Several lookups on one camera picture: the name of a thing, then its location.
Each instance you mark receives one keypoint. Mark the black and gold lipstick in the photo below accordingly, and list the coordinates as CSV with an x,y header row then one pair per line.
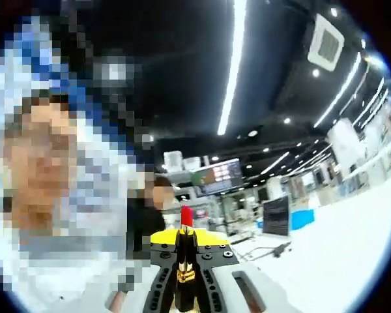
x,y
185,261

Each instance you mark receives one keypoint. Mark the background equipment rack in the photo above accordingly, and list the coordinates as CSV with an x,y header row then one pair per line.
x,y
234,212

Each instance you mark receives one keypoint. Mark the black power adapter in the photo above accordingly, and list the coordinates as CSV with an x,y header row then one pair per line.
x,y
279,251

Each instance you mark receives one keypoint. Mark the silver laptop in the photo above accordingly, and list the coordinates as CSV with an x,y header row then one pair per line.
x,y
275,216

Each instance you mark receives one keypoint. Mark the overhead display screen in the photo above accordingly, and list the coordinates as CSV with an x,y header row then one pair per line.
x,y
218,176

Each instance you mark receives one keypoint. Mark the blue plastic bin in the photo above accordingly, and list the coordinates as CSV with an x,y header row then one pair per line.
x,y
302,219

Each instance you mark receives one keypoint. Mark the white storage boxes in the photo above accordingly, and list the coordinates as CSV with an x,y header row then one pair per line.
x,y
172,161

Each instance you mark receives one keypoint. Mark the long ceiling light strip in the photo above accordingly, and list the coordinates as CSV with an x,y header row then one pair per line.
x,y
232,65

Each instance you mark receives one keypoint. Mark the curved ceiling light strip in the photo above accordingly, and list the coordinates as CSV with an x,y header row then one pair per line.
x,y
340,88

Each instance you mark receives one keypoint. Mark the white ceiling air conditioner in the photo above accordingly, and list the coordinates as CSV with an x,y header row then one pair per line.
x,y
326,42

